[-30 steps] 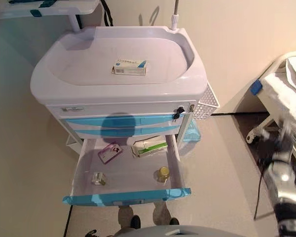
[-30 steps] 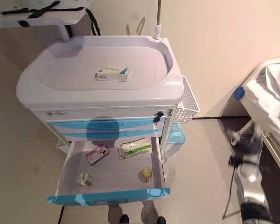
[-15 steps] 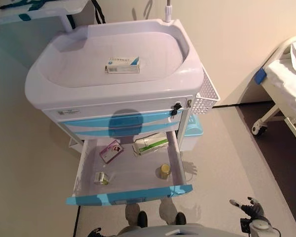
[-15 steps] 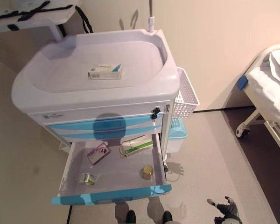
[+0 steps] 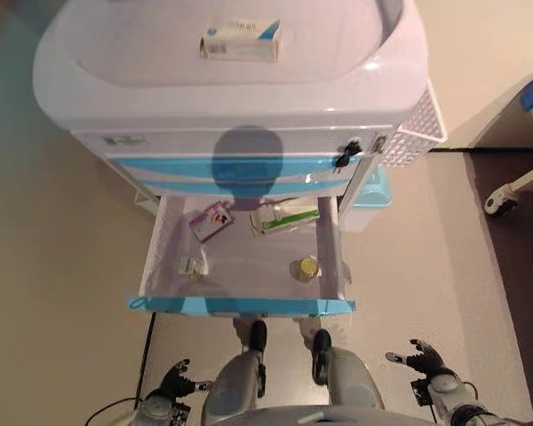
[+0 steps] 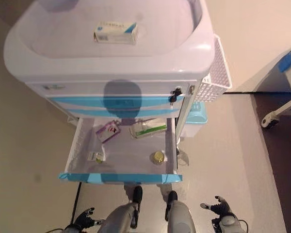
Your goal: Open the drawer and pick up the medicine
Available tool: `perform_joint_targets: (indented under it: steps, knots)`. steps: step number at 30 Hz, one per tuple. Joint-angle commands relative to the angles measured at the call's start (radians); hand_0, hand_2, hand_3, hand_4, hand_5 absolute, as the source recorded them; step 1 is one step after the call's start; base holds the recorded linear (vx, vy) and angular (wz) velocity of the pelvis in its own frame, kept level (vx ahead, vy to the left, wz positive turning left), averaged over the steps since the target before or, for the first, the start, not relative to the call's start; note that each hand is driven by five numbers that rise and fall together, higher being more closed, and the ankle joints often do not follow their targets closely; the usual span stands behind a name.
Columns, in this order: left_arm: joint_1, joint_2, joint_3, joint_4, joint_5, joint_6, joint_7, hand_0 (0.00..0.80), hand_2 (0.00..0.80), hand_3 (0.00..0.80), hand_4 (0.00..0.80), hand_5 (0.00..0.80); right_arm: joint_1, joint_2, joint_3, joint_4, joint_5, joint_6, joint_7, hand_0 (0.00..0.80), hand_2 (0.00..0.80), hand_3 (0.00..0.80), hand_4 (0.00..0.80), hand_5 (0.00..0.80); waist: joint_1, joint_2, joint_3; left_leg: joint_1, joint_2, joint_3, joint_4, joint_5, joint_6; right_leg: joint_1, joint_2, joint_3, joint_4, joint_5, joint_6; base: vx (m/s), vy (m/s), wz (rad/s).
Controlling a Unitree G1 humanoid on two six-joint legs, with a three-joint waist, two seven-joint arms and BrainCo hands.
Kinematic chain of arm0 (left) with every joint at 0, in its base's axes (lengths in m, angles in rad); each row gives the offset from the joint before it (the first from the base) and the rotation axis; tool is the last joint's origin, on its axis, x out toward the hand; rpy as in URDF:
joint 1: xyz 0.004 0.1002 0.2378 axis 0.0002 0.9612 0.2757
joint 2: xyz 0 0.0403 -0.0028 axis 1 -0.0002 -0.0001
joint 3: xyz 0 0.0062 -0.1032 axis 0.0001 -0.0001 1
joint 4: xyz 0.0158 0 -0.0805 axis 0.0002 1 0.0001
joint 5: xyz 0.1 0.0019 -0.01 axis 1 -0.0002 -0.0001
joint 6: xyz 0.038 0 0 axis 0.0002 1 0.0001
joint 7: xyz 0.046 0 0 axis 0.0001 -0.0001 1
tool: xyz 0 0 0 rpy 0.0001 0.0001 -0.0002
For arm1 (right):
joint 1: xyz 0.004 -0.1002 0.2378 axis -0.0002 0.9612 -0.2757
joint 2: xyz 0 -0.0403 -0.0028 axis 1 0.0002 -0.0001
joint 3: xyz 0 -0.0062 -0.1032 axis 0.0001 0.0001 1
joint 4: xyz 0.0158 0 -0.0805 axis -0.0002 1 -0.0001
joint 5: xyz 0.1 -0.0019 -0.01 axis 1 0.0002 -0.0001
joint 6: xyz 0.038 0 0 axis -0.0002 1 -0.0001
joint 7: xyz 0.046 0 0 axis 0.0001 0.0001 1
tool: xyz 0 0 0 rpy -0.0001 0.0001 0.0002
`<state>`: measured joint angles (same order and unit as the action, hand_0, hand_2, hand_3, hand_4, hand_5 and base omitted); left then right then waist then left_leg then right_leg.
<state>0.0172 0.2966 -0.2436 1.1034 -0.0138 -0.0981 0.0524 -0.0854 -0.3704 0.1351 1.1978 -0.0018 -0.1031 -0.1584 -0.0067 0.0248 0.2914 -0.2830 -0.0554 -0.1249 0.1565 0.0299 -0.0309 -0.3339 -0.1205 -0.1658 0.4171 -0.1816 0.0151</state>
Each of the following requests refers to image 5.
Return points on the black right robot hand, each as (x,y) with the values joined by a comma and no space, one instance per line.
(426,361)

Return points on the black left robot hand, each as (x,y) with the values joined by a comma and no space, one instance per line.
(175,381)

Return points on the white blue cart drawer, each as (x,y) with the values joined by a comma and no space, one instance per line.
(169,166)
(248,257)
(191,186)

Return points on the white blue medicine box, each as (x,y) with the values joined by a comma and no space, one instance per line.
(240,42)

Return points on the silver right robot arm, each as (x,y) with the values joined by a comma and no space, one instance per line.
(446,385)

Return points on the purple medicine box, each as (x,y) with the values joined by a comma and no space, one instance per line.
(211,222)

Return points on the green white medicine box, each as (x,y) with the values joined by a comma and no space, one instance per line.
(288,219)

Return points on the silver left robot leg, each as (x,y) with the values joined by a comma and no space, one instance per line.
(231,386)

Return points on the silver robot torso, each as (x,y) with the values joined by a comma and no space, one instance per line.
(337,419)

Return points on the yellow cap small bottle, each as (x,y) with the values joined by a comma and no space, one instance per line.
(307,267)

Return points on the bed caster wheel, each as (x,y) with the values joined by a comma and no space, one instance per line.
(499,204)

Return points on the white bin blue lid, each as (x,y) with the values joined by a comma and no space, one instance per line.
(371,188)

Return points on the metal cart side latch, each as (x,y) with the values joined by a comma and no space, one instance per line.
(379,144)

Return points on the white perforated side basket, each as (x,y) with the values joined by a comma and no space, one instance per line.
(417,128)

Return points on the white blue medical cart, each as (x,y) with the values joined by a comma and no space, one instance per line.
(204,97)

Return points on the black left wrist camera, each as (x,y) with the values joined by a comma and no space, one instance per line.
(180,412)

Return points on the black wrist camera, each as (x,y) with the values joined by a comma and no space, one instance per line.
(421,392)
(180,412)

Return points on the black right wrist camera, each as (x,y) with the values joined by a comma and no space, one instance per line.
(421,392)

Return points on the white hospital bed frame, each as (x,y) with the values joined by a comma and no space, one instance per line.
(493,120)

